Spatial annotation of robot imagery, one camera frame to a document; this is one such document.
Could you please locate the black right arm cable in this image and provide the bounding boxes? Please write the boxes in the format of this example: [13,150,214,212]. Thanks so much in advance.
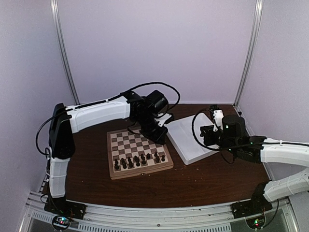
[191,108,223,152]

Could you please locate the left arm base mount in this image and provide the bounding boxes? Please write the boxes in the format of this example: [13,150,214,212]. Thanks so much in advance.
[44,193,86,219]

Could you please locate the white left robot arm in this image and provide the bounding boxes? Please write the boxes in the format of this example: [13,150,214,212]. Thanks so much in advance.
[43,90,174,215]

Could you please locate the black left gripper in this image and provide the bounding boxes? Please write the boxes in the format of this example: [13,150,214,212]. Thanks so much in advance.
[135,113,169,145]

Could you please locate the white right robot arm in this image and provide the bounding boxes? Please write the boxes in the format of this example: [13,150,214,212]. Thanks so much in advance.
[200,115,309,214]

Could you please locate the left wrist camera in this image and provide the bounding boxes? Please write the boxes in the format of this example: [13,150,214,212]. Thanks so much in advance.
[155,113,174,127]

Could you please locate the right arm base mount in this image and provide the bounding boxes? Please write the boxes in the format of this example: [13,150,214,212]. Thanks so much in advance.
[231,182,273,219]

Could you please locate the right aluminium frame post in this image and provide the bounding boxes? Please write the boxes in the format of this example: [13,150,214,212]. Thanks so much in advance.
[234,0,264,108]

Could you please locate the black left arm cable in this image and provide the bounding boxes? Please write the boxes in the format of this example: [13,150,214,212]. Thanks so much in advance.
[70,82,181,114]

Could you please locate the wooden chess board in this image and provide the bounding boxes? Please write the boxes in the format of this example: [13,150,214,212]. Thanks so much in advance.
[107,127,174,180]

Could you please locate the aluminium frame post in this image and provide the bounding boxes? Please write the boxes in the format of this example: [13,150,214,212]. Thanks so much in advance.
[50,0,80,104]
[234,0,264,108]

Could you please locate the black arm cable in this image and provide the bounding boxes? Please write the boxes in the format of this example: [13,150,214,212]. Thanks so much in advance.
[191,108,223,152]
[70,82,181,114]

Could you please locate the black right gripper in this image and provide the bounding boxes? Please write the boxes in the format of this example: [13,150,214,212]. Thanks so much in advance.
[201,125,238,155]

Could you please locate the white plastic divided tray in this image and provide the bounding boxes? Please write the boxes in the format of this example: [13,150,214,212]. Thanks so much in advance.
[167,113,216,165]

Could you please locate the left aluminium frame post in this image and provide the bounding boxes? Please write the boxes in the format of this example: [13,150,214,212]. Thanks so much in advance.
[50,0,80,104]

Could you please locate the aluminium front rail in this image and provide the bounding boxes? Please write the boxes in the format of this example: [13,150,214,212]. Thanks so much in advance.
[17,191,300,232]

